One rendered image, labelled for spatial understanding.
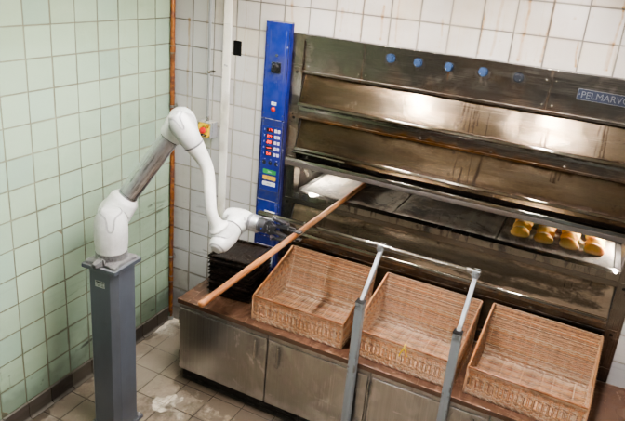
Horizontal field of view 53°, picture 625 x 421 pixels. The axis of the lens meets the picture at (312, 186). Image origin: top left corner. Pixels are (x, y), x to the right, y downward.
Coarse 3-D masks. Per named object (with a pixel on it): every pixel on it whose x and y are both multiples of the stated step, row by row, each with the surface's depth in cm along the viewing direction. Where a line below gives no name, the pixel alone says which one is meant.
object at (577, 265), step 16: (304, 192) 370; (336, 208) 360; (352, 208) 355; (368, 208) 355; (400, 224) 345; (416, 224) 341; (432, 224) 340; (464, 240) 331; (480, 240) 327; (496, 240) 327; (528, 256) 318; (544, 256) 314; (560, 256) 315; (592, 272) 306; (608, 272) 303
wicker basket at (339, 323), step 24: (288, 264) 376; (312, 264) 372; (336, 264) 366; (360, 264) 360; (264, 288) 351; (288, 288) 379; (312, 288) 372; (336, 288) 366; (360, 288) 360; (264, 312) 351; (288, 312) 334; (312, 312) 356; (336, 312) 358; (312, 336) 331; (336, 336) 335
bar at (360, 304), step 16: (304, 224) 328; (352, 240) 318; (368, 240) 315; (416, 256) 304; (480, 272) 292; (368, 288) 305; (464, 304) 288; (464, 320) 286; (352, 336) 307; (352, 352) 309; (352, 368) 312; (448, 368) 288; (352, 384) 315; (448, 384) 290; (352, 400) 322; (448, 400) 292
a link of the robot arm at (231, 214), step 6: (228, 210) 322; (234, 210) 320; (240, 210) 320; (246, 210) 321; (222, 216) 323; (228, 216) 320; (234, 216) 317; (240, 216) 316; (246, 216) 317; (234, 222) 314; (240, 222) 315; (240, 228) 314
